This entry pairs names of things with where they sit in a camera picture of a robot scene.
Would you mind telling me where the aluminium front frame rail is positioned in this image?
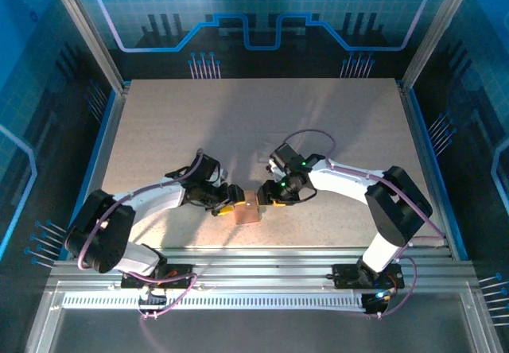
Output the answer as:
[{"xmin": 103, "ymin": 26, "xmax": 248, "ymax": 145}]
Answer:
[{"xmin": 47, "ymin": 246, "xmax": 478, "ymax": 290}]

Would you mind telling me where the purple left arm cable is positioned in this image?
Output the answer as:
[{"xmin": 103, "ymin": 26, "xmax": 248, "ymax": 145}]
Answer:
[{"xmin": 77, "ymin": 148, "xmax": 199, "ymax": 320}]

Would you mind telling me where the aluminium right side rail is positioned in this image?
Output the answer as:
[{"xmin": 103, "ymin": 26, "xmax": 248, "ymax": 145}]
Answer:
[{"xmin": 397, "ymin": 82, "xmax": 469, "ymax": 259}]

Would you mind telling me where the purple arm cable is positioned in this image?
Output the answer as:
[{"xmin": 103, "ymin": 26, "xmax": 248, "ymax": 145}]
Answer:
[
  {"xmin": 77, "ymin": 148, "xmax": 199, "ymax": 320},
  {"xmin": 284, "ymin": 129, "xmax": 446, "ymax": 319}
]

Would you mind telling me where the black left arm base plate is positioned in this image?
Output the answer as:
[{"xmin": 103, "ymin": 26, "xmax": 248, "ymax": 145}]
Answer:
[{"xmin": 120, "ymin": 263, "xmax": 196, "ymax": 290}]

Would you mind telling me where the white slotted cable duct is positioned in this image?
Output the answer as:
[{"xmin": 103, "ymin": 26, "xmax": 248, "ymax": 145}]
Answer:
[{"xmin": 61, "ymin": 293, "xmax": 367, "ymax": 311}]

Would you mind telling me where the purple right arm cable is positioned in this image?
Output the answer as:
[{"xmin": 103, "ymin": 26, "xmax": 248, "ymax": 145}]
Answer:
[{"xmin": 284, "ymin": 129, "xmax": 446, "ymax": 319}]

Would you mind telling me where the brown leather card holder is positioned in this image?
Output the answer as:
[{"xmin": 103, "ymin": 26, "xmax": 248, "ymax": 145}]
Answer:
[{"xmin": 233, "ymin": 189, "xmax": 262, "ymax": 225}]

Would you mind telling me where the aluminium frame post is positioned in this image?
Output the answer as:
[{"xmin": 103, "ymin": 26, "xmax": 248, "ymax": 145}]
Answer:
[
  {"xmin": 400, "ymin": 0, "xmax": 480, "ymax": 88},
  {"xmin": 43, "ymin": 0, "xmax": 129, "ymax": 94}
]

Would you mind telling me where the aluminium left frame post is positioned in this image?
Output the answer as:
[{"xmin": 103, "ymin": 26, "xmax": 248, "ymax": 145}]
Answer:
[{"xmin": 43, "ymin": 0, "xmax": 129, "ymax": 94}]

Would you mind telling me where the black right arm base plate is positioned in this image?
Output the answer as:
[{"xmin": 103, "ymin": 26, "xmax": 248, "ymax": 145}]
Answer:
[{"xmin": 332, "ymin": 263, "xmax": 406, "ymax": 290}]

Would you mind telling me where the aluminium left side rail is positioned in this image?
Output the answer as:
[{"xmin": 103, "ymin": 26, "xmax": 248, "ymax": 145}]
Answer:
[{"xmin": 59, "ymin": 86, "xmax": 130, "ymax": 259}]

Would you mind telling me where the aluminium right frame post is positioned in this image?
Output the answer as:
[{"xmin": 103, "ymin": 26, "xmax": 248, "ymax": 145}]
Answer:
[{"xmin": 400, "ymin": 0, "xmax": 480, "ymax": 88}]

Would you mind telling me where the black electronics board with LED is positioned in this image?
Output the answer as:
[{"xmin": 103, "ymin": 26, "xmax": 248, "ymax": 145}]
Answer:
[{"xmin": 363, "ymin": 289, "xmax": 394, "ymax": 316}]

